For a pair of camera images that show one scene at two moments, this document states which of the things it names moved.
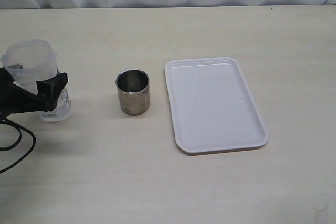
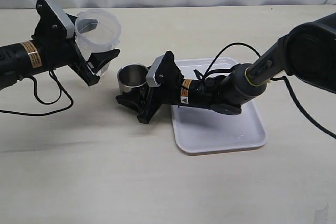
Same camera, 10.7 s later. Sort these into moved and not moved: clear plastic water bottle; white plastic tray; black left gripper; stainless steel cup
Moved: black left gripper; stainless steel cup; clear plastic water bottle
Not moved: white plastic tray
